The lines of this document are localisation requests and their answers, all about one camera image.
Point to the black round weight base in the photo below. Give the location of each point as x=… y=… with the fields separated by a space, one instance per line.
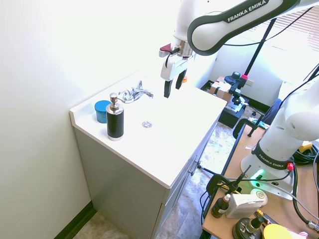
x=249 y=227

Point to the black camera stand pole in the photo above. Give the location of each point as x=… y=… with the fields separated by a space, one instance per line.
x=258 y=47

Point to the window blinds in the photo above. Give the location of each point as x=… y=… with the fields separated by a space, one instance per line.
x=294 y=30

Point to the black c-clamp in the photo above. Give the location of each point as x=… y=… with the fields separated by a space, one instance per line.
x=245 y=128
x=219 y=185

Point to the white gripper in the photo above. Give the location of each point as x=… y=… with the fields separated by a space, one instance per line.
x=173 y=66

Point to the grey vanity cabinet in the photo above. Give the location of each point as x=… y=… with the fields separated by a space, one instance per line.
x=139 y=189

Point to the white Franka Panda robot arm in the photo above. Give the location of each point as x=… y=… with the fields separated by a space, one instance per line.
x=279 y=119

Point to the red wrist camera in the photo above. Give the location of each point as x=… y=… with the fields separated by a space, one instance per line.
x=165 y=50

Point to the blue round container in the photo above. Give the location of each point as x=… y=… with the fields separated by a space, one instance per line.
x=101 y=111

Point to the brown cardboard box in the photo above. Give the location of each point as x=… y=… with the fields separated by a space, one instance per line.
x=220 y=87

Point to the dark glass dropper bottle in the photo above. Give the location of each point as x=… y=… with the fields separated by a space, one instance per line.
x=221 y=205

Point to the black tripod head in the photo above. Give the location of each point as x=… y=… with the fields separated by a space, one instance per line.
x=236 y=85

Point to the black chrome soap dispenser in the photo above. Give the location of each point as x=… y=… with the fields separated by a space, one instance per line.
x=115 y=118

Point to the black equipment case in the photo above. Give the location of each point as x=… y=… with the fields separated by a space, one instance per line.
x=233 y=114

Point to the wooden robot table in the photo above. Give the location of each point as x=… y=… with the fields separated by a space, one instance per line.
x=261 y=199

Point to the yellow round disc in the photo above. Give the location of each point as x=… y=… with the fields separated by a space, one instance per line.
x=279 y=232

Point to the white sink countertop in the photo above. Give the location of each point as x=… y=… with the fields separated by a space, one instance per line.
x=154 y=129

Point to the chrome sink drain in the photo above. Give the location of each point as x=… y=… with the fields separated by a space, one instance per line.
x=147 y=124

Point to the chrome sink faucet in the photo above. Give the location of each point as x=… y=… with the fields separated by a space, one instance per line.
x=135 y=93

